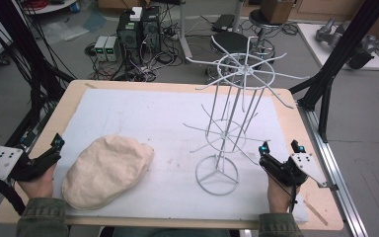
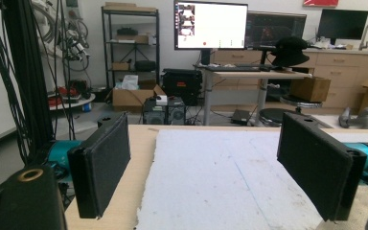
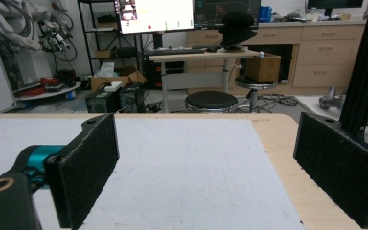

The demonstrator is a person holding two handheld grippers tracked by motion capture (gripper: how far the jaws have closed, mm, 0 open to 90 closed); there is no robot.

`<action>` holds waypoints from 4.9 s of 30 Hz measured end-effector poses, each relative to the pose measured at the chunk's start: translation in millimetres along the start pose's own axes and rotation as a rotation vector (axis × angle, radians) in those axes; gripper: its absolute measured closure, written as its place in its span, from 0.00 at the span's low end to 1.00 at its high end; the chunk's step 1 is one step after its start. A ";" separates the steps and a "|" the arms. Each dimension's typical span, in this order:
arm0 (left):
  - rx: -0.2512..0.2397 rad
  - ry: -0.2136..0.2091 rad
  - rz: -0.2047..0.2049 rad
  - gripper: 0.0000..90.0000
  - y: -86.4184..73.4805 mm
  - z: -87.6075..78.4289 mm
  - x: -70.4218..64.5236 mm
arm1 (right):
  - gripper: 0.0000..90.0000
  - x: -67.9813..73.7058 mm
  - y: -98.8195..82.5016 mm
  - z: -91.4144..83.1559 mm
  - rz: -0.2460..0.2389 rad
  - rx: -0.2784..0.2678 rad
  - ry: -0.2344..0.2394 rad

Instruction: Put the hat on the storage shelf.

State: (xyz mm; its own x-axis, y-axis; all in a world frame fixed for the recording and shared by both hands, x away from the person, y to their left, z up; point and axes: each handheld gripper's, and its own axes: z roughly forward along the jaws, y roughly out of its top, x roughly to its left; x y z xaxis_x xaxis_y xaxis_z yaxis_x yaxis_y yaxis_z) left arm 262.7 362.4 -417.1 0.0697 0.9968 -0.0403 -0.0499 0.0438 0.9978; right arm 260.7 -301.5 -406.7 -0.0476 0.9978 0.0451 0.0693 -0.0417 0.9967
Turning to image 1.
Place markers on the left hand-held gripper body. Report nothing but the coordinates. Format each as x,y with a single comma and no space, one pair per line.
9,161

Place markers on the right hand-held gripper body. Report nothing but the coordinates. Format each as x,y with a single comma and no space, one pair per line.
309,168

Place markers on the person's left hand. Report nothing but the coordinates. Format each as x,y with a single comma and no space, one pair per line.
39,187

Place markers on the person's right hand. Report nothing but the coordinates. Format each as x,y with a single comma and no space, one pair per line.
279,197

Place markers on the thin wooden stick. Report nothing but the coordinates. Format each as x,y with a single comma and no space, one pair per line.
316,213

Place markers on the beige flat cap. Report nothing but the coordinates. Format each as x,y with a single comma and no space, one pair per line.
107,171

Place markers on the white foam mat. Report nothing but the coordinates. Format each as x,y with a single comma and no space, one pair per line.
151,115

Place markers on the grey power supply unit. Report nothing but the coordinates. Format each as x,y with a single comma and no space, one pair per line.
100,47
112,48

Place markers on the white board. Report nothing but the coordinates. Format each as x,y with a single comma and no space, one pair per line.
312,42

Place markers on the black computer tower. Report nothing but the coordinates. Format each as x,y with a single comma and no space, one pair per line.
151,29
129,34

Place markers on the stool with wooden box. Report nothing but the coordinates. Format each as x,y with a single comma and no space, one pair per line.
274,13

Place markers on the grey metal desk leg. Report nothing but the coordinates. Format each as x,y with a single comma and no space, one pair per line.
183,29

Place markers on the white box with black plug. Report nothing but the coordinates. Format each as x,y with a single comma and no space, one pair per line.
136,14

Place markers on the aluminium rail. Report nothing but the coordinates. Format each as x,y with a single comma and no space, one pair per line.
335,171
3,171

